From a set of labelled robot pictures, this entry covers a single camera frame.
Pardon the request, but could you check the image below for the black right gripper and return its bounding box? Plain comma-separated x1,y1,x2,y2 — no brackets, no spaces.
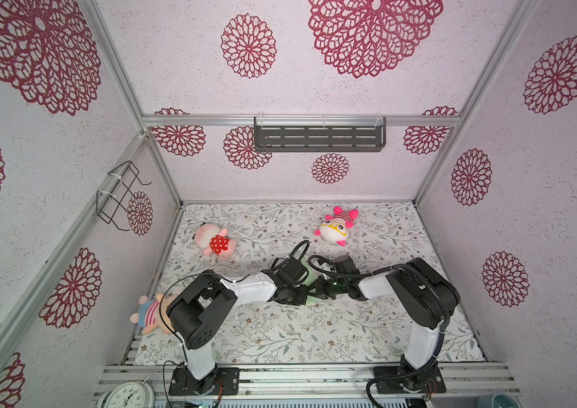
307,276,348,299

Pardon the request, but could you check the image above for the light green paper sheet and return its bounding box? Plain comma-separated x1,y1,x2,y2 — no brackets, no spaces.
305,272,321,306

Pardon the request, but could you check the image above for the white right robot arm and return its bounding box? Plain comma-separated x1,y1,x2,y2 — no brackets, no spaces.
308,255,460,372

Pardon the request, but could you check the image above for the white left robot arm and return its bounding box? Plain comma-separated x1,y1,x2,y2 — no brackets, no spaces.
164,263,309,382

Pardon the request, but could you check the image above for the white pink owl plush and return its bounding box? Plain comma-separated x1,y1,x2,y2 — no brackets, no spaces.
314,206,360,247

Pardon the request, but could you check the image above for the pink plush red dotted dress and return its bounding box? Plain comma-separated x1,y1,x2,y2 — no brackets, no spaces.
194,224,237,260

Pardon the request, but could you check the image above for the striped hat doll plush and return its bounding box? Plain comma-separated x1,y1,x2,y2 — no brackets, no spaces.
130,293,177,335

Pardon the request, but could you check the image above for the teal cup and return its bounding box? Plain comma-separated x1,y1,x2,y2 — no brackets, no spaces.
476,393,521,408

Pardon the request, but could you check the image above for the white analog clock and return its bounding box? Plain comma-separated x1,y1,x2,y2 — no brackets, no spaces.
95,377,155,408

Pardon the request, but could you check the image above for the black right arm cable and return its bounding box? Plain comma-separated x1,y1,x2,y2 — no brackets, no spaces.
307,253,453,408

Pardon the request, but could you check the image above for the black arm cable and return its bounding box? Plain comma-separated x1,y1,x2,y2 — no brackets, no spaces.
157,239,312,408
307,253,453,408

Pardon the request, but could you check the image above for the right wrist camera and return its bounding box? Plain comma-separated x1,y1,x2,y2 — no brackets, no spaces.
332,255,361,279

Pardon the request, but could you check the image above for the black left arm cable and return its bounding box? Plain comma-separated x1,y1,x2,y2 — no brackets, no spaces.
157,239,312,408

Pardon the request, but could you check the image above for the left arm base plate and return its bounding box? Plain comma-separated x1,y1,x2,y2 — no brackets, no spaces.
168,367,241,396

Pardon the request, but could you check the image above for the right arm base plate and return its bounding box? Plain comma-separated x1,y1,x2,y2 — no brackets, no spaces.
373,363,446,394

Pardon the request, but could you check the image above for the grey wall shelf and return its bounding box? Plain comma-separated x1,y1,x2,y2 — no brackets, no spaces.
253,117,386,153

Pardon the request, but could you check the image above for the black wire wall rack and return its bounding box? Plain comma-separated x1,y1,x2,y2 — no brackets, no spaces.
95,160,151,232

